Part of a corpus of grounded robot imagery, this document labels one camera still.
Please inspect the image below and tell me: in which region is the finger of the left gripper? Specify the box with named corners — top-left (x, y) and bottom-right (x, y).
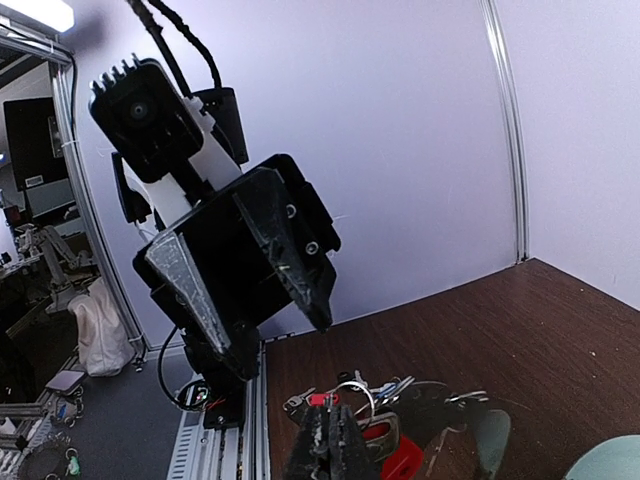
top-left (233, 167), bottom-right (333, 331)
top-left (144, 230), bottom-right (231, 358)

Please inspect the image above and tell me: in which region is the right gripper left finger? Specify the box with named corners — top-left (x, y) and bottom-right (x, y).
top-left (283, 406), bottom-right (331, 480)

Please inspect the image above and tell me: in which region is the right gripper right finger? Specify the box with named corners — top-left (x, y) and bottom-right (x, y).
top-left (328, 405), bottom-right (380, 480)

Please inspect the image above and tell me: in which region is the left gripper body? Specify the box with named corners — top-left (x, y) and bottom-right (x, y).
top-left (133, 154), bottom-right (341, 381)

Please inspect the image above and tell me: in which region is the grey leather key holder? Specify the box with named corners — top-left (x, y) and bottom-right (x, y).
top-left (391, 380), bottom-right (512, 479)

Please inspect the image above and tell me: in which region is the red key tag with key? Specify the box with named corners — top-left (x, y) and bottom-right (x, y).
top-left (362, 419), bottom-right (424, 480)

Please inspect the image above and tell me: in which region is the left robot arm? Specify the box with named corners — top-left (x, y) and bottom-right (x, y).
top-left (104, 83), bottom-right (341, 381)

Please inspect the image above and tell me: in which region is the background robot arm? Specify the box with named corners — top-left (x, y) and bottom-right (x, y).
top-left (17, 224), bottom-right (97, 314)

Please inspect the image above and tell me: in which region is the white cloth bag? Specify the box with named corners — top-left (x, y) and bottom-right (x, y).
top-left (67, 277), bottom-right (135, 377)

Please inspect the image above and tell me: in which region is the black key holder on floor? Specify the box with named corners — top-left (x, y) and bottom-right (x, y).
top-left (17, 432), bottom-right (82, 480)

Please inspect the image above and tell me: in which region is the light blue flower plate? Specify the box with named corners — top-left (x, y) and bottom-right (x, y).
top-left (564, 434), bottom-right (640, 480)

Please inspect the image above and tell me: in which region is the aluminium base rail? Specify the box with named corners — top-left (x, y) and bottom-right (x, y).
top-left (166, 345), bottom-right (271, 480)

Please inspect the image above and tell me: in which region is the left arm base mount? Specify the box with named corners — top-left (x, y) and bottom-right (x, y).
top-left (158, 327), bottom-right (251, 430)

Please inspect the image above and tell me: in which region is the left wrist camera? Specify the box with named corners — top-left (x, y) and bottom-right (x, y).
top-left (88, 54), bottom-right (244, 221)

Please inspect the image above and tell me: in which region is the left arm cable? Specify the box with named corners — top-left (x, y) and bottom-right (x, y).
top-left (124, 0), bottom-right (224, 99)

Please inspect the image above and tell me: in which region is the left aluminium post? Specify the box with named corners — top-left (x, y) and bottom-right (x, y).
top-left (479, 0), bottom-right (530, 263)

